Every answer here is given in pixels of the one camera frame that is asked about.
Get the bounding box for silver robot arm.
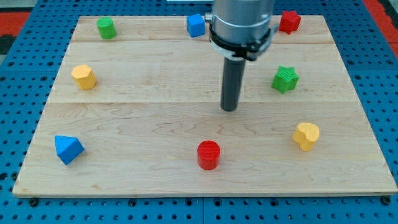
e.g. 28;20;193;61
211;0;275;44

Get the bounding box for blue cube block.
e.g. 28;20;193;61
186;14;205;38

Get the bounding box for yellow hexagon block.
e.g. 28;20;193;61
71;65;97;90

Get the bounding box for red cylinder block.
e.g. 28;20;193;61
197;140;221;170

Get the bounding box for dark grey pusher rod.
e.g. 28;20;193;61
220;58;246;111

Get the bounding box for light wooden board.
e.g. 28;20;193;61
13;16;397;198

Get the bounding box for green star block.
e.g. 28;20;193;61
271;66;299;94

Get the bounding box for yellow heart block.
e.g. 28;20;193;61
292;123;320;152

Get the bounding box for green cylinder block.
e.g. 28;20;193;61
96;17;117;39

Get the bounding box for red star block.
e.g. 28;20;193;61
279;11;301;35

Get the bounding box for blue triangle block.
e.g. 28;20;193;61
54;135;85;165

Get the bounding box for black clamp ring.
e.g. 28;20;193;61
208;24;279;62

